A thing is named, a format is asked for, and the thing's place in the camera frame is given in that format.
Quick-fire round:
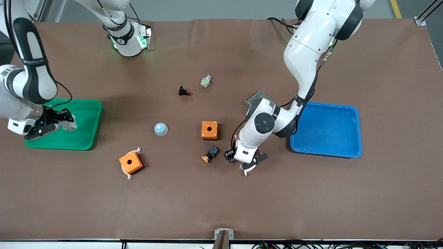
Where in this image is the grey arm base connector box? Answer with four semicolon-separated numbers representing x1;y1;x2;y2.
136;21;153;49

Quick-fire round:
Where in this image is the orange mushroom pushbutton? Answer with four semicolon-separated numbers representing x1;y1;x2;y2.
202;146;219;163

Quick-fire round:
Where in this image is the green plastic tray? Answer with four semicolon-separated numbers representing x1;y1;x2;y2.
24;98;103;151

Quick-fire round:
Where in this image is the orange button box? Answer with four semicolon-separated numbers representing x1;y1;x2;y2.
201;121;219;140
119;151;144;175

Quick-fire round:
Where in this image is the brown table mat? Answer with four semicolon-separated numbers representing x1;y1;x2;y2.
0;18;443;241

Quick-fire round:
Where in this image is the metal mesh power supply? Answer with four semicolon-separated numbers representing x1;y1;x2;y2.
245;90;274;106

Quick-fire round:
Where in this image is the blue plastic tray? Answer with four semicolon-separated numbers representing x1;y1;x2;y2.
290;101;363;159

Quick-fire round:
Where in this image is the orange box with brackets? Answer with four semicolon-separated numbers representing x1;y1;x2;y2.
121;147;142;181

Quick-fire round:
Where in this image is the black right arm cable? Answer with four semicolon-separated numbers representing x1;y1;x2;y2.
45;80;73;110

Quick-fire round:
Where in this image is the metal table edge bracket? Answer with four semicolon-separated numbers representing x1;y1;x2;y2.
214;228;234;240

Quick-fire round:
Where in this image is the grey mount pole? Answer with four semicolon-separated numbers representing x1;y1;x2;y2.
212;231;230;249

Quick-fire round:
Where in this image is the aluminium frame profile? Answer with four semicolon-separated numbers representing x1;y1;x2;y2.
33;0;66;22
414;0;443;27

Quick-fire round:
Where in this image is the black base power cable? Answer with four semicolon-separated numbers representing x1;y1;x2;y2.
266;17;300;37

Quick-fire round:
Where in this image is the black cable bundle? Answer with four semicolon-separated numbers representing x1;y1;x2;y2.
251;240;443;249

